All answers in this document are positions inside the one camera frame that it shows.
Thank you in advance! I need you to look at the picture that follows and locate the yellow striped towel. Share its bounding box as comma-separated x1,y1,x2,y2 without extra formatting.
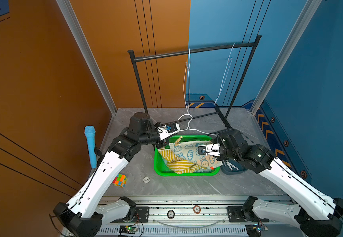
158,149,204,175

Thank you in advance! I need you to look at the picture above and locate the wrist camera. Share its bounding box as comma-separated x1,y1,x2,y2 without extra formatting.
157,122,181,141
197,144,213,156

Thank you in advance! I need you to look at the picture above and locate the beige clothespin towel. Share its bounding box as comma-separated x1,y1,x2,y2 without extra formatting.
227,163,239,171

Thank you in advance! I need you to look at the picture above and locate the white wire hanger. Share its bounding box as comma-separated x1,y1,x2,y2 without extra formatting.
183,49,191,114
171,114,218,137
214,43,236,105

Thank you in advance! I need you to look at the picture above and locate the bunny pattern towel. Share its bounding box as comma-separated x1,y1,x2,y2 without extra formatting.
168,140,223,173

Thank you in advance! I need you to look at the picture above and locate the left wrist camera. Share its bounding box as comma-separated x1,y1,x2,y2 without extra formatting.
157,122,181,141

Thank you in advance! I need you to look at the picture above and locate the black clothes rack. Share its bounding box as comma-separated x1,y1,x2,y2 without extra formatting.
128,35,262,136

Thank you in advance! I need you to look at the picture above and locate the green plastic basket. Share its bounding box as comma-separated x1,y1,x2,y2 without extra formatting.
154,135,220,176

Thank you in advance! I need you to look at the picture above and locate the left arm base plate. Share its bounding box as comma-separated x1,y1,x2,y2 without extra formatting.
119,206,150,223

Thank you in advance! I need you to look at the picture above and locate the orange clothespin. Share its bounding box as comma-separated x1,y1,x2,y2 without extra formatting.
174,136,183,146

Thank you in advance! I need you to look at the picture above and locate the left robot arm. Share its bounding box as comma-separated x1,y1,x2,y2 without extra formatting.
54,112,181,237

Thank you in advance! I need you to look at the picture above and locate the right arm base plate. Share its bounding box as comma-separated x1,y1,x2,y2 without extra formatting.
226,206,270,223

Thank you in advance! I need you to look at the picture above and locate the dark teal tray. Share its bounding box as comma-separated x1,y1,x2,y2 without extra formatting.
220,160,247,175

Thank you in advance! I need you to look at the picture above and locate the circuit board right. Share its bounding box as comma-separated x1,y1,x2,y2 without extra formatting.
245,226,268,237

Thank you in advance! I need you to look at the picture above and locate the colourful puzzle cube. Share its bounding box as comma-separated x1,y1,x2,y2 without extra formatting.
112,174,128,188

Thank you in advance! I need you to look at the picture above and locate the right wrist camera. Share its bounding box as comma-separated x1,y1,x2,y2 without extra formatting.
197,144,213,156

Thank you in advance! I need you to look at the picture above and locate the green circuit board left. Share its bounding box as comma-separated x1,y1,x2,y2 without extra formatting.
119,226,139,235

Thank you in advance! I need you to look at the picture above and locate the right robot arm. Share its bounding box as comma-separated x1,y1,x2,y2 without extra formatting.
205,129,343,237

